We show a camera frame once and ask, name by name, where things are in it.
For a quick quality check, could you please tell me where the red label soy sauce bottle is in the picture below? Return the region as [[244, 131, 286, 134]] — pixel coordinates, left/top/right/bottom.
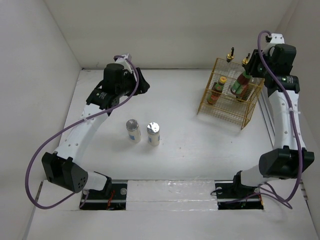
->
[[236, 78, 258, 103]]

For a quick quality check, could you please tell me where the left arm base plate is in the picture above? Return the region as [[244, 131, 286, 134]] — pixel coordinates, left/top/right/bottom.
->
[[79, 181, 128, 211]]

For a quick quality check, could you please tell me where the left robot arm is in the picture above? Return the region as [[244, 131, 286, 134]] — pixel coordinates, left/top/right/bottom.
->
[[41, 63, 150, 199]]

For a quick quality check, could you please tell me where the silver lid shaker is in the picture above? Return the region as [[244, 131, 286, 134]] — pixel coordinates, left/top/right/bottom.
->
[[125, 119, 141, 143], [146, 122, 160, 147]]

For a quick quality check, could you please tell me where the clear liquid glass bottle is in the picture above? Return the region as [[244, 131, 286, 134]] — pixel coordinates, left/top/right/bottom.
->
[[229, 52, 252, 93]]

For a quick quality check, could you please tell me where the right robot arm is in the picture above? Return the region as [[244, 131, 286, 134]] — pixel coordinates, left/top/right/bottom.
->
[[230, 43, 315, 197]]

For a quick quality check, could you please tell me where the dark sauce glass bottle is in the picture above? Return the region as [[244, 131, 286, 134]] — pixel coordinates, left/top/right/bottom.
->
[[219, 46, 237, 95]]

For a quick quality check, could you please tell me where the yellow cap sauce bottle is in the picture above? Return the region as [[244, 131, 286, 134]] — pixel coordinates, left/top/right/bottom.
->
[[207, 76, 227, 105], [230, 71, 252, 96]]

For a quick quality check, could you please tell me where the yellow wire rack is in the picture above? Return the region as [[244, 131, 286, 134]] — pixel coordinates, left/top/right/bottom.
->
[[197, 58, 264, 129]]

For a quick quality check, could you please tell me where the silver lid shaker left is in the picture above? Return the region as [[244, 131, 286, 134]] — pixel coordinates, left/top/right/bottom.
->
[[125, 119, 141, 143]]

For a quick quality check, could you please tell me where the yellow cap sauce bottle front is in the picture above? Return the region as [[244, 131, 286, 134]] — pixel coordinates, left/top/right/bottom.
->
[[230, 71, 252, 96]]

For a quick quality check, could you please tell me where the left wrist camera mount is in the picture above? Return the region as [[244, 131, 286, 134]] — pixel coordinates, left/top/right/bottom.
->
[[113, 53, 133, 73]]

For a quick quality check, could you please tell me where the silver lid shaker right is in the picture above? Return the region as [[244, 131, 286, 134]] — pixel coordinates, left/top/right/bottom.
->
[[146, 122, 160, 147]]

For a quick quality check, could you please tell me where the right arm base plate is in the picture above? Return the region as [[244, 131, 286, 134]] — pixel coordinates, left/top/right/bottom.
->
[[210, 180, 264, 210]]

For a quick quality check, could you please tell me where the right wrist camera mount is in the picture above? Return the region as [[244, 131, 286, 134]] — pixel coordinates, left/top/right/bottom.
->
[[262, 33, 285, 55]]

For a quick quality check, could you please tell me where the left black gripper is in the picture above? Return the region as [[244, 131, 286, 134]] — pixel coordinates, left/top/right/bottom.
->
[[116, 67, 149, 98]]

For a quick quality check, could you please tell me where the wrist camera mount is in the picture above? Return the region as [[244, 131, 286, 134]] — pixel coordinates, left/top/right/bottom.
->
[[262, 33, 285, 55], [113, 53, 133, 73]]

